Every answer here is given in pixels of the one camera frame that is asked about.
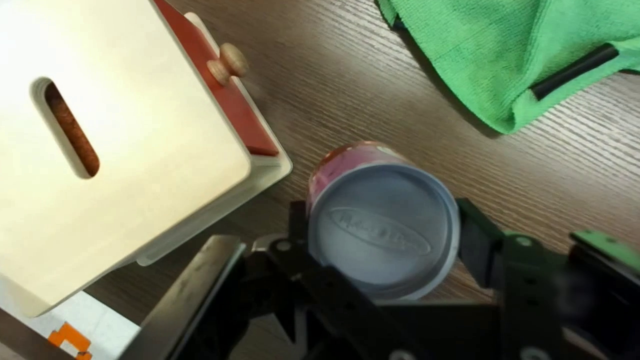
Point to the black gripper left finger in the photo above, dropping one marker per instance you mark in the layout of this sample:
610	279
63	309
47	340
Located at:
313	300

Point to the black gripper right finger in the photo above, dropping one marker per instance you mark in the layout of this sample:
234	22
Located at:
531	293

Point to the orange floor tape marker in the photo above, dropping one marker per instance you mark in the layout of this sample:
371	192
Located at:
70	340

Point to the red can with white lid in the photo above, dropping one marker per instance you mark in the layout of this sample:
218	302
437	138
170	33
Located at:
383	231

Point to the wooden box with red drawer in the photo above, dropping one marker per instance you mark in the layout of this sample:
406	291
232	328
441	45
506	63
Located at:
132	146

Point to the green cloth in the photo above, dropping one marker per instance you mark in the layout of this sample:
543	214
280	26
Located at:
520	52

